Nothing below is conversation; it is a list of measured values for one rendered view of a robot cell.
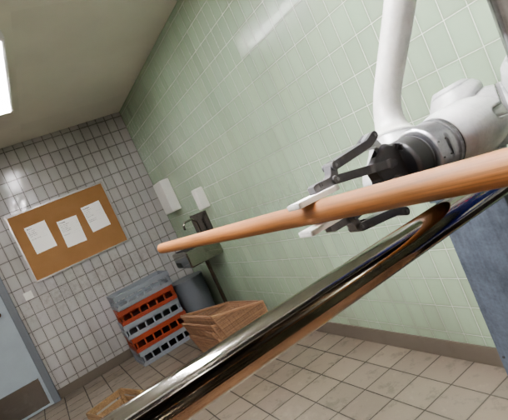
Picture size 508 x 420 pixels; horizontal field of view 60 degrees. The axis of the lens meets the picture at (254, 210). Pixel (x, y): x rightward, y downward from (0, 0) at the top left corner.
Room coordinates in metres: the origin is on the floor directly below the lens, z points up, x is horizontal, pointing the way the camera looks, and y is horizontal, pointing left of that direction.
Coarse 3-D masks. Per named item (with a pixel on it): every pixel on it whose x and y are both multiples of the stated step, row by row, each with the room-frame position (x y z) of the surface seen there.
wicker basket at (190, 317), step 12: (252, 300) 3.58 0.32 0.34; (192, 312) 3.68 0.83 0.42; (204, 312) 3.74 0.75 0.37; (216, 312) 3.80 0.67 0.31; (228, 312) 3.26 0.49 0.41; (240, 312) 3.32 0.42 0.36; (252, 312) 3.37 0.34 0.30; (264, 312) 3.43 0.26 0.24; (204, 324) 3.38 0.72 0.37; (228, 324) 3.24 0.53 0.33; (228, 336) 3.22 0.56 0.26
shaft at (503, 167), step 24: (432, 168) 0.40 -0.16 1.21; (456, 168) 0.37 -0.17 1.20; (480, 168) 0.34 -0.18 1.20; (504, 168) 0.33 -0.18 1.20; (360, 192) 0.48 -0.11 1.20; (384, 192) 0.44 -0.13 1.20; (408, 192) 0.41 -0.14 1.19; (432, 192) 0.39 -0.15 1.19; (456, 192) 0.37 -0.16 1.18; (264, 216) 0.68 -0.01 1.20; (288, 216) 0.61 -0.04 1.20; (312, 216) 0.56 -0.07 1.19; (336, 216) 0.52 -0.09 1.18; (192, 240) 0.98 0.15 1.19; (216, 240) 0.87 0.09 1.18
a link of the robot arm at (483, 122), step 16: (480, 96) 0.73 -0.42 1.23; (448, 112) 0.68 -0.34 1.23; (464, 112) 0.67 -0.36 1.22; (480, 112) 0.68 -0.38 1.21; (496, 112) 0.70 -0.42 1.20; (464, 128) 0.66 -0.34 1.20; (480, 128) 0.66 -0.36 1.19; (496, 128) 0.68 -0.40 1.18; (480, 144) 0.67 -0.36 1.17; (496, 144) 0.70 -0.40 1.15
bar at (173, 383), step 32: (480, 192) 0.41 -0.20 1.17; (416, 224) 0.37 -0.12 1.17; (448, 224) 0.38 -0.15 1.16; (384, 256) 0.35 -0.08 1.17; (416, 256) 0.36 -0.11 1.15; (320, 288) 0.32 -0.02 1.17; (352, 288) 0.32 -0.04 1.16; (256, 320) 0.30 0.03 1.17; (288, 320) 0.30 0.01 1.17; (320, 320) 0.31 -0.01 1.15; (224, 352) 0.28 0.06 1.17; (256, 352) 0.28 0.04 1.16; (160, 384) 0.27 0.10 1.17; (192, 384) 0.26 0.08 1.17; (224, 384) 0.27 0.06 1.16; (128, 416) 0.25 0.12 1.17; (160, 416) 0.25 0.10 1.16; (192, 416) 0.26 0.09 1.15
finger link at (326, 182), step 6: (330, 162) 0.59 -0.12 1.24; (324, 168) 0.60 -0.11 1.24; (330, 168) 0.59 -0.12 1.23; (330, 174) 0.59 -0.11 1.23; (336, 174) 0.59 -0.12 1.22; (324, 180) 0.58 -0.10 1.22; (330, 180) 0.58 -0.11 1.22; (312, 186) 0.57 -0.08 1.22; (318, 186) 0.57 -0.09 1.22; (324, 186) 0.58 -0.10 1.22; (330, 186) 0.58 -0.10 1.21; (312, 192) 0.57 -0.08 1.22
